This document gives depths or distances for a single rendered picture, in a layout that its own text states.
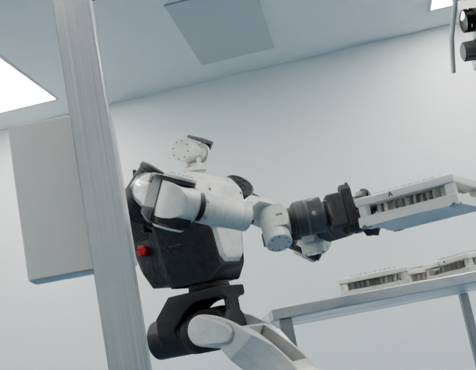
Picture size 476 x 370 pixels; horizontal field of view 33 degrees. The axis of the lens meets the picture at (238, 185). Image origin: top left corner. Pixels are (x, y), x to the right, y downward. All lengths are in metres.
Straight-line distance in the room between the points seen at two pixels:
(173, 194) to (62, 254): 0.59
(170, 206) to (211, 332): 0.47
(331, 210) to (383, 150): 4.43
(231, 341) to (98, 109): 1.04
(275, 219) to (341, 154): 4.45
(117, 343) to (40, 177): 0.31
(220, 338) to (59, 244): 0.95
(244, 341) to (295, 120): 4.43
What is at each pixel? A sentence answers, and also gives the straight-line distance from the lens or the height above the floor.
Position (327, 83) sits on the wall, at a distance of 6.54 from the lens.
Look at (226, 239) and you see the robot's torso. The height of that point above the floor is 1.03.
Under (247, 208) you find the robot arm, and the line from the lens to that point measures 1.92.
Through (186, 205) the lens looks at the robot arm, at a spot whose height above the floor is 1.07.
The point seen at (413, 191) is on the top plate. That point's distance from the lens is 1.92.
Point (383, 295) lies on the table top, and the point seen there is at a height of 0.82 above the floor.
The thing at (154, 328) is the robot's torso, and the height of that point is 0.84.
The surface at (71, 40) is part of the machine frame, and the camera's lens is 1.35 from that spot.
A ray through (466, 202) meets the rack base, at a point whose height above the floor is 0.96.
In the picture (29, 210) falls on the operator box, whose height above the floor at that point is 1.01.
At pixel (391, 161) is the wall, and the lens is 6.38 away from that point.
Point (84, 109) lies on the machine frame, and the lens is 1.31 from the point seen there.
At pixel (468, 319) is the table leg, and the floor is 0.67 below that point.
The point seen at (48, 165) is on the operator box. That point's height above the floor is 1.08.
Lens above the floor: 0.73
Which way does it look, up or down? 11 degrees up
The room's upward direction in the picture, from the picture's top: 11 degrees counter-clockwise
